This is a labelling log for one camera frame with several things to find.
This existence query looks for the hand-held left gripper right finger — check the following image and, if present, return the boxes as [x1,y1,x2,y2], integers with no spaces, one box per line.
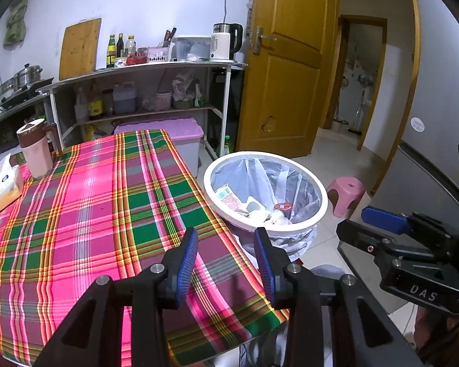
[253,227,425,367]

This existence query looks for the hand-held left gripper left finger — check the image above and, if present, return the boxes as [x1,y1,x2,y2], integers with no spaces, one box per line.
[34,227,199,367]

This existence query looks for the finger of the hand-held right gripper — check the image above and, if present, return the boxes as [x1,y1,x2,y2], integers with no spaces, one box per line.
[361,205,457,238]
[336,219,440,266]

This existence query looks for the white paper bag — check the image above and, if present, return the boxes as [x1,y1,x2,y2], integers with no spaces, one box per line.
[248,207,276,225]

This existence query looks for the white round trash bin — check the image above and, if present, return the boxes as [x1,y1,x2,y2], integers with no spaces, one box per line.
[203,151,328,261]

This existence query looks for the pink strawberry milk carton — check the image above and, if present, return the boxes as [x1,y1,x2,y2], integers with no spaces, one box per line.
[214,184,242,212]

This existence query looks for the clear plastic bin liner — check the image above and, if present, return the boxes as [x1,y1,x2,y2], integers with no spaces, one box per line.
[210,157,322,258]

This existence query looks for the person's right forearm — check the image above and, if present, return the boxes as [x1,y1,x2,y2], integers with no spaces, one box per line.
[413,308,459,356]

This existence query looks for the pink plastic stool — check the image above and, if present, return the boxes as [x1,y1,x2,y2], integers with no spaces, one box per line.
[326,176,367,218]

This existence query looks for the pink plaid tablecloth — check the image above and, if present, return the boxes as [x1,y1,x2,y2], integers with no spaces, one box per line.
[0,129,291,367]

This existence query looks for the white mop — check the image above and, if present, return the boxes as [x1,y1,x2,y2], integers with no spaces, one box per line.
[352,88,371,134]

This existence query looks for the pink lidded storage box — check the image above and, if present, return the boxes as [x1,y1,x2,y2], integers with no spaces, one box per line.
[113,118,205,180]

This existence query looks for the grey refrigerator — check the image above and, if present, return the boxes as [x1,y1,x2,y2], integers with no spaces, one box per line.
[371,0,459,207]

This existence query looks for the yellow wooden door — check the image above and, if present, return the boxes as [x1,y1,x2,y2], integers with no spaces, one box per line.
[235,0,339,159]

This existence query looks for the crumpled plastic bags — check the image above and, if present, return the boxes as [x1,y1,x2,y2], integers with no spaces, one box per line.
[171,74,203,108]

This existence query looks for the dark liquid plastic jug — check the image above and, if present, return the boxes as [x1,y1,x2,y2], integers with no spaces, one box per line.
[112,81,137,114]

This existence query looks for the brown and pink pitcher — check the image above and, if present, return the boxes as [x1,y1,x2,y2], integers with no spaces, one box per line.
[16,118,64,179]

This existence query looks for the yellow label oil bottle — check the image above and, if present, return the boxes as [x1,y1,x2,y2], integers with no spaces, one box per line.
[87,80,104,119]

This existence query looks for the white plastic bottle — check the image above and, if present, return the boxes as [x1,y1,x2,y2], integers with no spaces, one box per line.
[74,87,88,121]

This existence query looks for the yellow white tissue pack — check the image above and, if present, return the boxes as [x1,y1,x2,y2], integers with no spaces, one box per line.
[0,153,24,218]

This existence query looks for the white metal shelf rack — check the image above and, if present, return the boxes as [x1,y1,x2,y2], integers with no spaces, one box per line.
[36,60,248,161]

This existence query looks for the pink basket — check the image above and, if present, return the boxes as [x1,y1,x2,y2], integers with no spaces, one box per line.
[147,47,171,63]

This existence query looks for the clear plastic container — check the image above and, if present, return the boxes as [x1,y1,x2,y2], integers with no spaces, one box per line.
[174,35,214,62]

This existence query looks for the white and black kettle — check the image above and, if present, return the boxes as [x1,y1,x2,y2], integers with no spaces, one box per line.
[210,23,243,61]

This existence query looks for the green yellow label bottle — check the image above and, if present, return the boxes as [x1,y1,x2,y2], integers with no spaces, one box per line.
[106,34,117,68]

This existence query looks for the low stove counter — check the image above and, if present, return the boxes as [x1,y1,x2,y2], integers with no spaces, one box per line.
[0,92,56,161]

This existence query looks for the wooden cutting board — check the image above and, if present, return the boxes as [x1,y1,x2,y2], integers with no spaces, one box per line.
[58,18,102,81]

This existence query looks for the green hanging cloth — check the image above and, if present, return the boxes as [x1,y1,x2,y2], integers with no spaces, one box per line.
[4,0,29,48]

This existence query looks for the metal door handle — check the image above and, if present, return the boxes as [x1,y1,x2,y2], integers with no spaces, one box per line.
[252,27,278,55]

